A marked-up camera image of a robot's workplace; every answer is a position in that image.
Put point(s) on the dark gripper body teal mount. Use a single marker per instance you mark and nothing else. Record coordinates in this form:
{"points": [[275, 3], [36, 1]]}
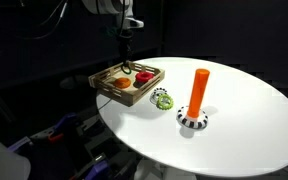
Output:
{"points": [[125, 40]]}

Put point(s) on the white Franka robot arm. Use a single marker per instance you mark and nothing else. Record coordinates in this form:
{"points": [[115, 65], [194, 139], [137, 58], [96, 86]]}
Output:
{"points": [[107, 6]]}

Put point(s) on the wooden slatted tray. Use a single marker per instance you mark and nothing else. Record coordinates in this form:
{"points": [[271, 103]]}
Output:
{"points": [[130, 97]]}

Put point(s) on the purple clamp with orange grip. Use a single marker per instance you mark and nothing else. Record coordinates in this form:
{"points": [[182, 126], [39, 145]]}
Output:
{"points": [[65, 121]]}

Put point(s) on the purple black tool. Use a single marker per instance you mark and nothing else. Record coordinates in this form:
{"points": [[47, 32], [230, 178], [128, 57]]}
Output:
{"points": [[99, 168]]}

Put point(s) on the white rounded object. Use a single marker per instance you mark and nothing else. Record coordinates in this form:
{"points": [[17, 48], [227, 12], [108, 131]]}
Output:
{"points": [[0, 160]]}

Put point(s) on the white table pedestal base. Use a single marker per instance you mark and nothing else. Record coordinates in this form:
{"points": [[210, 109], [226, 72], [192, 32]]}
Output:
{"points": [[147, 173]]}

